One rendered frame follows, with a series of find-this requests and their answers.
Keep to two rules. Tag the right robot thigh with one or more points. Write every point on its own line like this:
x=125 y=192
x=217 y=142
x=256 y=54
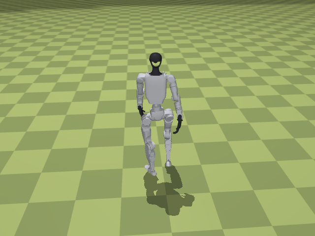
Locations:
x=168 y=119

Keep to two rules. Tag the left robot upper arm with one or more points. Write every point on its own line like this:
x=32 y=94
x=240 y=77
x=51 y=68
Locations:
x=140 y=83

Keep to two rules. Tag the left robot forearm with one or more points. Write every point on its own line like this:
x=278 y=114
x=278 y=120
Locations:
x=139 y=100

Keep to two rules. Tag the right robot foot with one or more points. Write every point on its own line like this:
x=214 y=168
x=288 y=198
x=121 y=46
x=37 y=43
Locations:
x=168 y=163

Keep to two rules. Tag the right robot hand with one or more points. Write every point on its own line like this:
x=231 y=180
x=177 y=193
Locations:
x=179 y=124

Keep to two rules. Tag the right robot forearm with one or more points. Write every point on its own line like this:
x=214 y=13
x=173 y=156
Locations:
x=178 y=106

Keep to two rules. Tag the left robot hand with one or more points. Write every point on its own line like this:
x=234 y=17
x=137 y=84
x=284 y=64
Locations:
x=140 y=110

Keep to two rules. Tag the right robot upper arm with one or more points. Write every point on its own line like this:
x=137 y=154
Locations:
x=173 y=86

